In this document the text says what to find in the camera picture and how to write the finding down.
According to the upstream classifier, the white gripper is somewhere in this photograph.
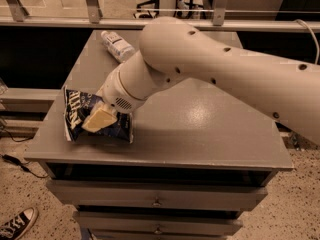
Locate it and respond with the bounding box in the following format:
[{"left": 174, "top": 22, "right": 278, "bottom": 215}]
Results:
[{"left": 82, "top": 64, "right": 145, "bottom": 133}]

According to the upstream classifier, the blue chip bag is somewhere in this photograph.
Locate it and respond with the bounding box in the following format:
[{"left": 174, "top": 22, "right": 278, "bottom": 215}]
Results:
[{"left": 64, "top": 88, "right": 133, "bottom": 143}]

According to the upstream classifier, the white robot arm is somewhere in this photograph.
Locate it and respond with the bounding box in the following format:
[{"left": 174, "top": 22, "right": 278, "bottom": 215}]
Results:
[{"left": 83, "top": 17, "right": 320, "bottom": 143}]

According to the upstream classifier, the clear plastic water bottle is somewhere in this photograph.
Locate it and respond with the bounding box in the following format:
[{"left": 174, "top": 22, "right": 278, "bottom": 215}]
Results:
[{"left": 101, "top": 31, "right": 135, "bottom": 63}]

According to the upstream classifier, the top grey drawer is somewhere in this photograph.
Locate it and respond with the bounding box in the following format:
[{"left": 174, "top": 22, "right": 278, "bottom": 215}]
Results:
[{"left": 47, "top": 180, "right": 267, "bottom": 211}]

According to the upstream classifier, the grey drawer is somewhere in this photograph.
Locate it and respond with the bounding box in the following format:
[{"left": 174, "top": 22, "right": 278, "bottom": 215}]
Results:
[
  {"left": 73, "top": 212, "right": 242, "bottom": 236},
  {"left": 47, "top": 180, "right": 267, "bottom": 211}
]

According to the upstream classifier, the grey drawer cabinet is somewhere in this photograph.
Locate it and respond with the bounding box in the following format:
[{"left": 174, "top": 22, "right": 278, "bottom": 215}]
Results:
[{"left": 23, "top": 29, "right": 294, "bottom": 240}]

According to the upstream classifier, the metal railing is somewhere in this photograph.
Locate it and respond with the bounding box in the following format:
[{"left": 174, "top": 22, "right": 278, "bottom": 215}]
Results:
[{"left": 0, "top": 0, "right": 320, "bottom": 33}]

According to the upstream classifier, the black office chair base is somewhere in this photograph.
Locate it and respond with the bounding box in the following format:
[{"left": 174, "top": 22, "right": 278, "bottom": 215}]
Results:
[{"left": 133, "top": 0, "right": 204, "bottom": 19}]

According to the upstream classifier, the black white sneaker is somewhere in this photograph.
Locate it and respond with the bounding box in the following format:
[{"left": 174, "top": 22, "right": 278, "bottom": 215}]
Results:
[{"left": 0, "top": 207, "right": 38, "bottom": 240}]

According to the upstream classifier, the black floor cable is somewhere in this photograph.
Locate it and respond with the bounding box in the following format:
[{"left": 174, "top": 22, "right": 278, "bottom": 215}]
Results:
[{"left": 0, "top": 117, "right": 50, "bottom": 180}]

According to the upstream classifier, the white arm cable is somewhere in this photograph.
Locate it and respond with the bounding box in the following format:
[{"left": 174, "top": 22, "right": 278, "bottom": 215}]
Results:
[{"left": 294, "top": 18, "right": 320, "bottom": 66}]

